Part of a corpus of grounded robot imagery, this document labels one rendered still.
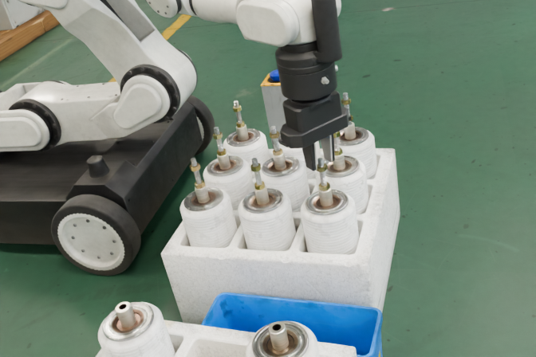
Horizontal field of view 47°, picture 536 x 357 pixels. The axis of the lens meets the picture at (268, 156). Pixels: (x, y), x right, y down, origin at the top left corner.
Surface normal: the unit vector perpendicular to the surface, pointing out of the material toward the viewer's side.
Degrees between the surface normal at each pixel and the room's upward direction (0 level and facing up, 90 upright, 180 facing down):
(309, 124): 90
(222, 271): 90
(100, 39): 90
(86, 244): 90
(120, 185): 46
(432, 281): 0
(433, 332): 0
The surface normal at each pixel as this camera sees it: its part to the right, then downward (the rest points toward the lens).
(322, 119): 0.54, 0.33
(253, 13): -0.69, 0.45
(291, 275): -0.29, 0.51
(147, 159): 0.57, -0.61
